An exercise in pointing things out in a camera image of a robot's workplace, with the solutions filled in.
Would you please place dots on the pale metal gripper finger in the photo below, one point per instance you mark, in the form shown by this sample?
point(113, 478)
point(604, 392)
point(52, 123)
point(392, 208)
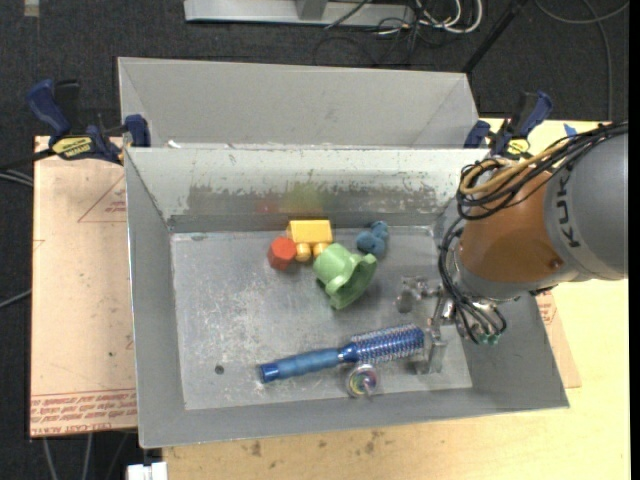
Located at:
point(411, 294)
point(433, 356)

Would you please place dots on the dark blue soft toy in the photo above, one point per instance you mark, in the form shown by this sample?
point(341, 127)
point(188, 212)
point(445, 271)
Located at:
point(372, 242)

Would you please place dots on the green plastic toy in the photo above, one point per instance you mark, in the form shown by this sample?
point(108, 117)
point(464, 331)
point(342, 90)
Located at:
point(342, 275)

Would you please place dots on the yellow toy block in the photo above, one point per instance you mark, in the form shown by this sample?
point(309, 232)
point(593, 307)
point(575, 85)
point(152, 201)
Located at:
point(310, 232)

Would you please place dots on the blue hairbrush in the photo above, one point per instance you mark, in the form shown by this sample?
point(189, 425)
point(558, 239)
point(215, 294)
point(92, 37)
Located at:
point(310, 360)

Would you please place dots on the red hexagonal block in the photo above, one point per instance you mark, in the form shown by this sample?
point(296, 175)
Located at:
point(282, 253)

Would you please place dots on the grey metal bin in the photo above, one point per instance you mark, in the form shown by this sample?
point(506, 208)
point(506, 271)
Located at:
point(240, 313)

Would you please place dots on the brown cardboard board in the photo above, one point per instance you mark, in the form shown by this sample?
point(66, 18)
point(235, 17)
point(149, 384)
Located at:
point(80, 288)

